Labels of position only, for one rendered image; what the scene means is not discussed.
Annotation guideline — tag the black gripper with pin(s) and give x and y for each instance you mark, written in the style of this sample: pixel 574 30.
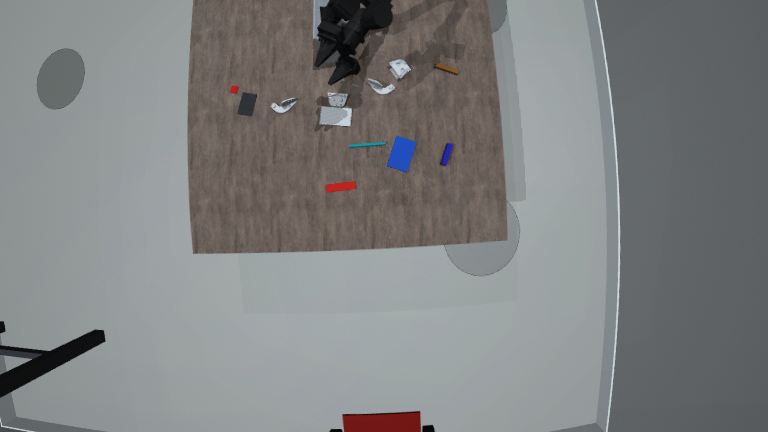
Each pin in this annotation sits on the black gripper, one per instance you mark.
pixel 333 38

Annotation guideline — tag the brown flat bar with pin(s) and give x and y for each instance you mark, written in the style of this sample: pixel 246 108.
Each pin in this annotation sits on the brown flat bar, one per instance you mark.
pixel 446 68

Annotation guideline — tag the red flat bar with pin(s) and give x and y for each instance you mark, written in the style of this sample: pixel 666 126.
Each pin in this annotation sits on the red flat bar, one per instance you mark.
pixel 340 186

